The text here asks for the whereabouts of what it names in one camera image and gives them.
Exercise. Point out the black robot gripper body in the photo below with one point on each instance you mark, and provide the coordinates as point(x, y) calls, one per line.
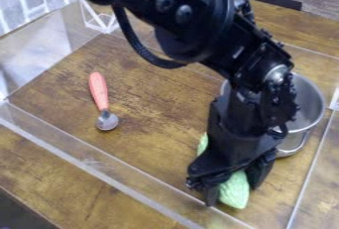
point(240, 136)

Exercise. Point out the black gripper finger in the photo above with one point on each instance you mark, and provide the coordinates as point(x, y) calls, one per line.
point(259, 169)
point(210, 195)

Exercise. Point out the green bitter gourd toy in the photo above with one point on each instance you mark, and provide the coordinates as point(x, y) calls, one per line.
point(235, 191)

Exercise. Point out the silver metal pot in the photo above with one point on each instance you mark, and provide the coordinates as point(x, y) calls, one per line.
point(309, 100)

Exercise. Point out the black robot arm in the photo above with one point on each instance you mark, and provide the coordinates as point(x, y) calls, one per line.
point(212, 32)

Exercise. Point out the orange handled metal scoop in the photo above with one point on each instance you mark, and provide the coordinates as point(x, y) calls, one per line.
point(106, 120)

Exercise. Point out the clear acrylic enclosure walls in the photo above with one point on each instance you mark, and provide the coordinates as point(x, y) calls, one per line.
point(96, 179)

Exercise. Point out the clear acrylic triangular bracket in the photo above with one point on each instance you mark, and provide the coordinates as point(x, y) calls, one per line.
point(102, 23)

